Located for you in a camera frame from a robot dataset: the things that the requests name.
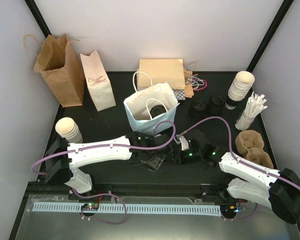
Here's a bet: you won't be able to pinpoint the single black cup lid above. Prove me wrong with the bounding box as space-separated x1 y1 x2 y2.
149 105 168 119

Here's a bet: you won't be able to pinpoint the light blue paper bag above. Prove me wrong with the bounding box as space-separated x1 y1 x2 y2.
123 71 179 134

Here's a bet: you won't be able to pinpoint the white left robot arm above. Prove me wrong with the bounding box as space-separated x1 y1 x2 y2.
45 131 169 200

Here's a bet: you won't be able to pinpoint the paper cup near left arm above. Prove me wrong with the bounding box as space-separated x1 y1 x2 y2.
55 117 83 144

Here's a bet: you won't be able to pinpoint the right stack black lids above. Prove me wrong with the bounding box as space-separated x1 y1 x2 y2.
207 95 225 116

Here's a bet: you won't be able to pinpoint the small lit circuit board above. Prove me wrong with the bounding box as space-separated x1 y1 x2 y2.
81 203 99 211

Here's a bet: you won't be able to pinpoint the flat tan paper bag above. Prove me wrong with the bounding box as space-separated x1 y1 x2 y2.
138 59 185 90

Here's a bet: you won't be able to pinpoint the bundle of white straws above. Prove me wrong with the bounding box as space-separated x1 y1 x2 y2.
235 91 267 131

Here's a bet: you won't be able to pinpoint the pink cream paper bag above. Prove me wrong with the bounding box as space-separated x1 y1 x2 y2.
80 50 116 112

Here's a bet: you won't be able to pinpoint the stack of white paper cups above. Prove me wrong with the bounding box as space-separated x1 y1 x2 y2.
225 71 255 110

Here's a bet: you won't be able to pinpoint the brown kraft paper bag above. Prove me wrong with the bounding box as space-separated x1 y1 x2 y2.
23 33 85 108

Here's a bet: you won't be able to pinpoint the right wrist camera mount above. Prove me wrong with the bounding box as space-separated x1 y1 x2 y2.
174 135 189 151

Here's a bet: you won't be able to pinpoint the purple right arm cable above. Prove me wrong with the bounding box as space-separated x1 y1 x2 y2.
179 116 300 222

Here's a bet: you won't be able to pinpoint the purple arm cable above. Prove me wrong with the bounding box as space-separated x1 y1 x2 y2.
31 119 177 225
179 116 300 222

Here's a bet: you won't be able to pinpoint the light blue slotted cable duct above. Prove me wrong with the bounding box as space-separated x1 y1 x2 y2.
32 202 221 217

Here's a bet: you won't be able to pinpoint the flat bags with coloured handles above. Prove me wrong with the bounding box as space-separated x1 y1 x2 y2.
183 61 208 98

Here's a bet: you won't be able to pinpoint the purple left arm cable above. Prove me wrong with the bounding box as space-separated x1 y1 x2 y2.
31 119 177 225

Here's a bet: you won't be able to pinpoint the black right frame post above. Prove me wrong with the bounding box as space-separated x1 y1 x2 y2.
246 0 294 73

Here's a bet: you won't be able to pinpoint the black frame post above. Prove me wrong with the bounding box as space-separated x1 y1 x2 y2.
246 0 294 73
24 0 52 38

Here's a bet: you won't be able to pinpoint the black left frame post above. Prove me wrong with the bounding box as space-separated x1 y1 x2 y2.
24 0 52 38

